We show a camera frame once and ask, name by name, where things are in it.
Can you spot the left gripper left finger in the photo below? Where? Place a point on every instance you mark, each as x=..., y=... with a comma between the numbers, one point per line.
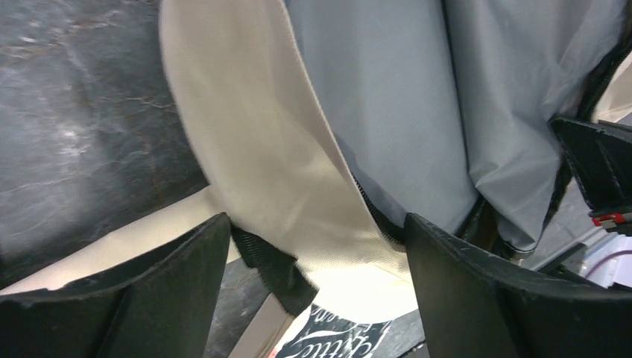
x=158, y=304

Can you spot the floral cover book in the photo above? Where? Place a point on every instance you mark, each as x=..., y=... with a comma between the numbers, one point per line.
x=315, y=333

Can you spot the cream canvas backpack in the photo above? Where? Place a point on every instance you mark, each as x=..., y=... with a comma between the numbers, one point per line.
x=122, y=131

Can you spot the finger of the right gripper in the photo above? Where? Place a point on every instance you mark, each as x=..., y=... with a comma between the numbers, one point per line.
x=599, y=157

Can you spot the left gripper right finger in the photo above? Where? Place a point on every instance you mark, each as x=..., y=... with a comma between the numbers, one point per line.
x=475, y=304

